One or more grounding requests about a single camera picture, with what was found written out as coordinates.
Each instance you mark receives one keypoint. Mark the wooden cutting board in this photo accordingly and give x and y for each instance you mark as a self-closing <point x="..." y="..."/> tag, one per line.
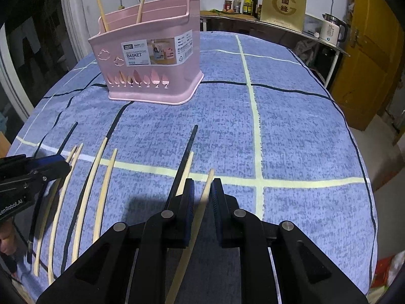
<point x="220" y="12"/>

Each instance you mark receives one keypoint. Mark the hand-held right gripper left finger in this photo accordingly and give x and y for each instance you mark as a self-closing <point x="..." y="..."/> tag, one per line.
<point x="186" y="215"/>

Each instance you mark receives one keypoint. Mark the gold paper bag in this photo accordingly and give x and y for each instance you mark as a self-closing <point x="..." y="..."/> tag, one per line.
<point x="281" y="6"/>

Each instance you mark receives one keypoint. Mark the red plastic bag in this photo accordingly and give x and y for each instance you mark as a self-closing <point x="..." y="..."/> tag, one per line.
<point x="384" y="269"/>

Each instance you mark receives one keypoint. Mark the white electric kettle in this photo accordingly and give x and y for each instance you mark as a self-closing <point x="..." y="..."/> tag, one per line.
<point x="330" y="30"/>

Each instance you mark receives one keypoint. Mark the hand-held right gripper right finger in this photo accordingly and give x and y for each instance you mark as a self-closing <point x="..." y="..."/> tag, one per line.
<point x="215" y="209"/>

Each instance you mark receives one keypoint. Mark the long steel shelf table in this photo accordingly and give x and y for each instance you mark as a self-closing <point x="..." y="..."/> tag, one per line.
<point x="340" y="49"/>

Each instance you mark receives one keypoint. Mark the red sauce jar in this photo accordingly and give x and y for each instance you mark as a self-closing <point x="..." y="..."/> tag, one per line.
<point x="227" y="5"/>

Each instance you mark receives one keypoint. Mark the yellow wooden door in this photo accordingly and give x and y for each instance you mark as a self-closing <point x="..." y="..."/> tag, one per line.
<point x="370" y="53"/>

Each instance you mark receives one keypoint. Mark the white sliding door frame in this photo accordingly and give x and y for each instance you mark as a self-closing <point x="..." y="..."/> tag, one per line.
<point x="72" y="22"/>

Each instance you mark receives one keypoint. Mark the person's left hand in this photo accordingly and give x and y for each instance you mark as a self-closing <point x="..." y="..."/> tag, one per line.
<point x="5" y="237"/>

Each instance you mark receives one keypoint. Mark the pink plastic utensil basket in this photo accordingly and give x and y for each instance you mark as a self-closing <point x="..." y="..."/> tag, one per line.
<point x="158" y="79"/>

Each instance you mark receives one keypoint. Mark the yellow label sauce bottle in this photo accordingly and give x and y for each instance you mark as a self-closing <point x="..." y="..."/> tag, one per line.
<point x="247" y="6"/>

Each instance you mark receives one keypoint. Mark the dark sauce bottle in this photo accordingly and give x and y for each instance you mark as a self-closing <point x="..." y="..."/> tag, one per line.
<point x="255" y="6"/>

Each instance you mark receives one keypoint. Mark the small seasoning jar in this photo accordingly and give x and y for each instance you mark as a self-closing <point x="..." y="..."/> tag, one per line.
<point x="260" y="11"/>

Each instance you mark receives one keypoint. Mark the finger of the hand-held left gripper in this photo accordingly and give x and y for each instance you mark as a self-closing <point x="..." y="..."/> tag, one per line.
<point x="57" y="171"/>
<point x="41" y="161"/>

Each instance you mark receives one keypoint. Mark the clear plastic bottle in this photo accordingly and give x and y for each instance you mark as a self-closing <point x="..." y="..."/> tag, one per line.
<point x="237" y="4"/>

